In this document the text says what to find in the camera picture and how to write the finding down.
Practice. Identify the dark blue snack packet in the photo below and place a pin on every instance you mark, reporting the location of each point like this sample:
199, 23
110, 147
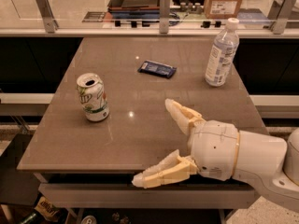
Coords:
157, 69

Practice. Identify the metal glass bracket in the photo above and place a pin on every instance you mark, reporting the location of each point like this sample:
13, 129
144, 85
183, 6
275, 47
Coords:
50, 24
164, 16
285, 15

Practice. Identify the right metal glass bracket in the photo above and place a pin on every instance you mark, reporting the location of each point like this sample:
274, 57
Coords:
285, 15

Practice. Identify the brown snack bag below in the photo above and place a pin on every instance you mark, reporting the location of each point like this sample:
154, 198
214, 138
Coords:
45, 208

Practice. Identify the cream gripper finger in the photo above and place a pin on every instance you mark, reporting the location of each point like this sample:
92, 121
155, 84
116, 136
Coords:
172, 169
184, 117

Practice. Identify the clear blue plastic bottle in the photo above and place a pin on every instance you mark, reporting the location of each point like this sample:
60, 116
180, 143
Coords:
222, 53

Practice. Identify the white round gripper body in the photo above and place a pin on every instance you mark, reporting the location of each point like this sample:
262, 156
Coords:
215, 149

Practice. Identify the white green 7up can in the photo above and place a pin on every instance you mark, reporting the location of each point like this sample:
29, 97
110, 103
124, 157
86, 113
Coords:
92, 96

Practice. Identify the brown cardboard box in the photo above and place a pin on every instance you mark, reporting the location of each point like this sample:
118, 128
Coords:
221, 9

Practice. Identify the middle metal glass bracket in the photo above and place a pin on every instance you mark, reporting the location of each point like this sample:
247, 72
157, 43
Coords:
164, 16

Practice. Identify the green glass bottle below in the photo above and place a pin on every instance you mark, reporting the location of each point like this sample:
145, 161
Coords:
33, 218

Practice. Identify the left metal glass bracket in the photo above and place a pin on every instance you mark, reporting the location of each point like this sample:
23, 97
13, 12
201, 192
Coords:
50, 24

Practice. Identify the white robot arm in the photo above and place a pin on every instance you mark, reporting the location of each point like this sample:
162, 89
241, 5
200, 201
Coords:
270, 165

